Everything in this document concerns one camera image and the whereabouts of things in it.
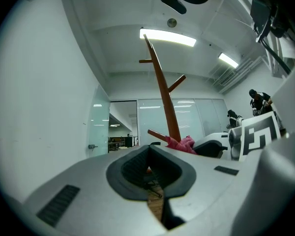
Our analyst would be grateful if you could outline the frosted glass door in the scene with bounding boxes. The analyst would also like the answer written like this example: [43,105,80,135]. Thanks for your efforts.
[88,84,112,157]

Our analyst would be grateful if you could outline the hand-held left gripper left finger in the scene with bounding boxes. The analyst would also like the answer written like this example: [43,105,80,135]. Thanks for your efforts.
[24,145,168,236]

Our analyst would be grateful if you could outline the white ceiling air duct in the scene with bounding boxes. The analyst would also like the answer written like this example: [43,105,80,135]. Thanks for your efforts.
[208,56,266,94]

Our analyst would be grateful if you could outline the black head-worn camera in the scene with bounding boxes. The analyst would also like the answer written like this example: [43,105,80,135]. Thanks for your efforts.
[158,0,188,15]

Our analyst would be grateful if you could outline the long ceiling light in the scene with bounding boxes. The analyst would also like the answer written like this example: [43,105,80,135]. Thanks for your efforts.
[139,28,198,47]

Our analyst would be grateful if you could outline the person's white shirt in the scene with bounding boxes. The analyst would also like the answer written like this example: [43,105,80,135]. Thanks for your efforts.
[267,30,295,132]

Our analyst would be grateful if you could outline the short ceiling light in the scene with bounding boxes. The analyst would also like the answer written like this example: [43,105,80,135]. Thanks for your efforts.
[218,52,239,69]

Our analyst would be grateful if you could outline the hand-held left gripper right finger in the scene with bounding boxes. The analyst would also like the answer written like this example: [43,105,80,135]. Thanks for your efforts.
[147,145,252,236]

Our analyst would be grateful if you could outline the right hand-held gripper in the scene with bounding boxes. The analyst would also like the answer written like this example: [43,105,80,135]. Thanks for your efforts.
[192,110,283,162]

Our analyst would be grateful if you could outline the black waist-worn device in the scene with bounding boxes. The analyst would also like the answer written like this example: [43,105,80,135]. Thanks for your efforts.
[249,0,295,44]

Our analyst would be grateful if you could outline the red cloth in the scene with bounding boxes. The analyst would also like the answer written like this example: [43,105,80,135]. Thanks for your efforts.
[165,135,198,155]

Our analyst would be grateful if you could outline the brown wooden coat stand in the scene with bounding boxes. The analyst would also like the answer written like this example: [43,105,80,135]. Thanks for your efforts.
[138,33,187,145]

